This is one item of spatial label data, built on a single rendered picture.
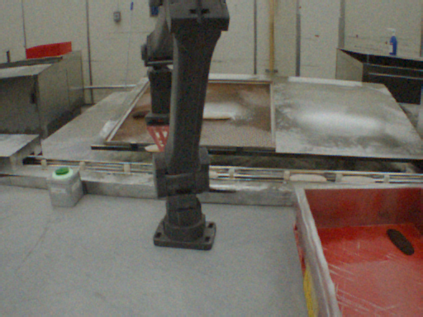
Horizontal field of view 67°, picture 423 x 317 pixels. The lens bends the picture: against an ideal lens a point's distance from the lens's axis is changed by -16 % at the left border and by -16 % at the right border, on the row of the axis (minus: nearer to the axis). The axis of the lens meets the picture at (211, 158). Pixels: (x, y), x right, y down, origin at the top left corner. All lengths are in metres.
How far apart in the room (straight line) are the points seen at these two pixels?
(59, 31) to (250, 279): 4.92
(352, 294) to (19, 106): 3.51
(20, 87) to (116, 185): 2.88
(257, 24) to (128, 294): 4.14
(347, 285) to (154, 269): 0.36
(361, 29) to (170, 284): 4.33
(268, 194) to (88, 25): 4.44
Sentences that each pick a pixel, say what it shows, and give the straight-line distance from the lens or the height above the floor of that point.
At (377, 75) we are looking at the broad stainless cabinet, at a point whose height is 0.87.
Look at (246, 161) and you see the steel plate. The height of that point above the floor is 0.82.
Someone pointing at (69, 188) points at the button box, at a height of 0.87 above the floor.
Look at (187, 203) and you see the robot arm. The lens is 0.72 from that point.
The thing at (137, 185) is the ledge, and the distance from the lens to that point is 0.92.
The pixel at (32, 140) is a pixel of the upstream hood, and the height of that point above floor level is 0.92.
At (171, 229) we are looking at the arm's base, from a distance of 0.73.
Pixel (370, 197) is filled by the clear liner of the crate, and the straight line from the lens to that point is 0.82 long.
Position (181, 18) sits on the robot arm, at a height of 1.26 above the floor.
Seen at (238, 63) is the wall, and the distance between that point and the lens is 4.62.
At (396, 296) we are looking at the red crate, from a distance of 0.69.
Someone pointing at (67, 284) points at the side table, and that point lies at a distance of 0.71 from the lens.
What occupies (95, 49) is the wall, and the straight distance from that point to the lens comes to 5.08.
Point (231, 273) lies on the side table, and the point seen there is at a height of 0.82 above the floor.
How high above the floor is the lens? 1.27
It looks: 23 degrees down
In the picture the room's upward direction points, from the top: 1 degrees counter-clockwise
